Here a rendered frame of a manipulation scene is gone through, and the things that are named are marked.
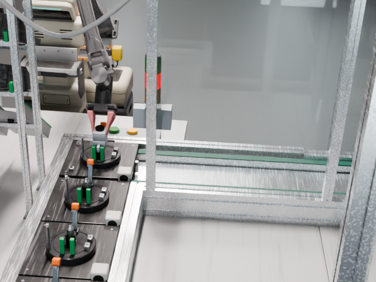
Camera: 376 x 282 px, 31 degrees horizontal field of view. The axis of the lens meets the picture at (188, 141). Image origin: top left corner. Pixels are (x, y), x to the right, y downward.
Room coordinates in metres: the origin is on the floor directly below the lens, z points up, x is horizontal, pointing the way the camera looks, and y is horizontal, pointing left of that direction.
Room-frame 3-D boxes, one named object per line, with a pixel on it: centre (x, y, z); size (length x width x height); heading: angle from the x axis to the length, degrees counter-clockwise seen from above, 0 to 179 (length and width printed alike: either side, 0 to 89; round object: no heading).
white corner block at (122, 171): (1.91, 0.21, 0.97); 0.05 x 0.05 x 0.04; 88
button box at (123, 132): (2.22, 0.21, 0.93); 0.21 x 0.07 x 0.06; 88
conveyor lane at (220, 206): (1.98, 0.00, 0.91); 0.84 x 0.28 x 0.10; 88
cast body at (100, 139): (2.00, 0.30, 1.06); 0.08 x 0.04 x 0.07; 179
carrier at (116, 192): (1.76, 0.31, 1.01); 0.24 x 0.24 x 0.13; 88
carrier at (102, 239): (1.51, 0.32, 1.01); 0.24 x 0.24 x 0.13; 88
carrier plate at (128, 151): (2.01, 0.30, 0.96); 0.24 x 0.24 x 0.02; 88
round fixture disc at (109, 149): (2.01, 0.30, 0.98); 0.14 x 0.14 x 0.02
